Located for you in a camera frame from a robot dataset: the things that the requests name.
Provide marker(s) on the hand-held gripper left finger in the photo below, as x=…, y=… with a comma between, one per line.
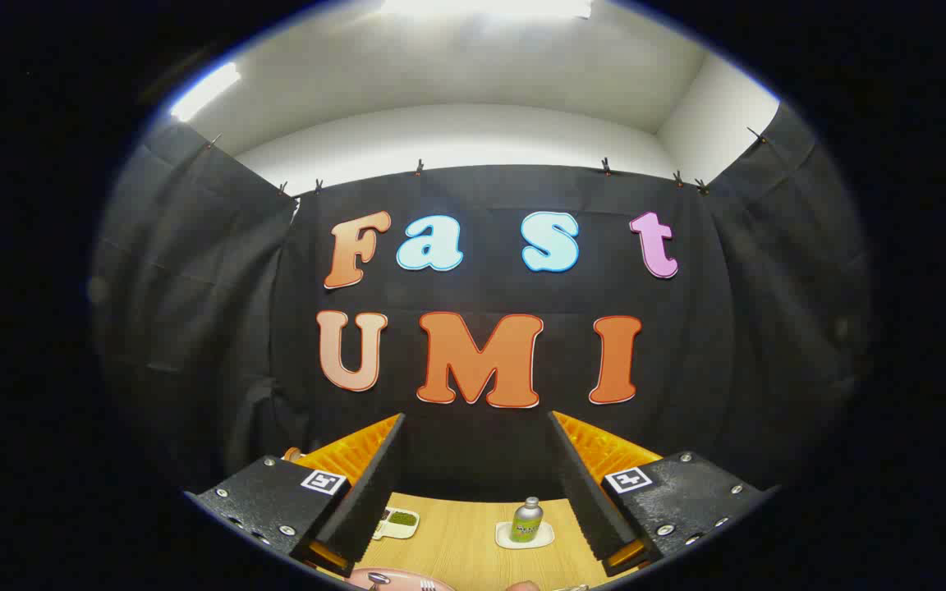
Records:
x=362, y=501

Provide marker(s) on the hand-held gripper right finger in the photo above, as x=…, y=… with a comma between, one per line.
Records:
x=592, y=501

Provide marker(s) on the pile of green beans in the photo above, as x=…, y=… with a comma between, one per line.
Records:
x=402, y=518

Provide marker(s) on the white divided dish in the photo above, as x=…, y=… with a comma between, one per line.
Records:
x=397, y=529

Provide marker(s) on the white square coaster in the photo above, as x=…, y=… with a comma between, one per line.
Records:
x=545, y=538

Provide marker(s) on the green soda bottle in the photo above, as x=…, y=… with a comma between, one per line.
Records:
x=526, y=521

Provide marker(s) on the pink round plate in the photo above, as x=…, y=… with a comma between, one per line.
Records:
x=403, y=579

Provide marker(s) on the row of small clips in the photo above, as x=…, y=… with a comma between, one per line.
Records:
x=420, y=168

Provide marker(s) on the ceiling light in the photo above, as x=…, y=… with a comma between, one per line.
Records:
x=204, y=90

